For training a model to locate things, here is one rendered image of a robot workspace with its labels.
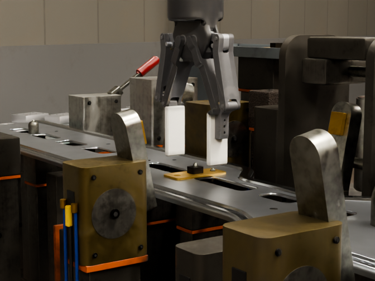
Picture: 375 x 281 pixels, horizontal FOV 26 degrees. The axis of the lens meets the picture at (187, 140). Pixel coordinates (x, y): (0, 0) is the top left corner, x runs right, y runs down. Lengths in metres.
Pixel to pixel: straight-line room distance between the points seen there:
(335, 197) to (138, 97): 0.81
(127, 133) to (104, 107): 0.71
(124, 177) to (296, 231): 0.35
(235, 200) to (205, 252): 0.19
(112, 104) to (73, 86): 2.64
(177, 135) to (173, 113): 0.03
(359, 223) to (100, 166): 0.29
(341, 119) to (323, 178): 0.41
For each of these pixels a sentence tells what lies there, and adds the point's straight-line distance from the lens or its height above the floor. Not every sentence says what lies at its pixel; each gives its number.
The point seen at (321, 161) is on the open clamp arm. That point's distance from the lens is 0.66.
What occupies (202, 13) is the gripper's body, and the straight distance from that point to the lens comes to 1.06.
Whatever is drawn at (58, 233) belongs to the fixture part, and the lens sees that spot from 1.39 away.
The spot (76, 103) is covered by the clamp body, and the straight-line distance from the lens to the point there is 1.67.
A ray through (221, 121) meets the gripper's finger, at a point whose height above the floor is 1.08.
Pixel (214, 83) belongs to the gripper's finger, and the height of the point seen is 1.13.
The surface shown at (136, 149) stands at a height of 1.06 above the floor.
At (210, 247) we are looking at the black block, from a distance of 0.80.
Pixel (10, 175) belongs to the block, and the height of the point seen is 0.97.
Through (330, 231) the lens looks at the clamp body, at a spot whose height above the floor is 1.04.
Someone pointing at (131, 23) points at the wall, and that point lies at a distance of 4.69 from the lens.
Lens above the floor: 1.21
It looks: 8 degrees down
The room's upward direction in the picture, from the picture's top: straight up
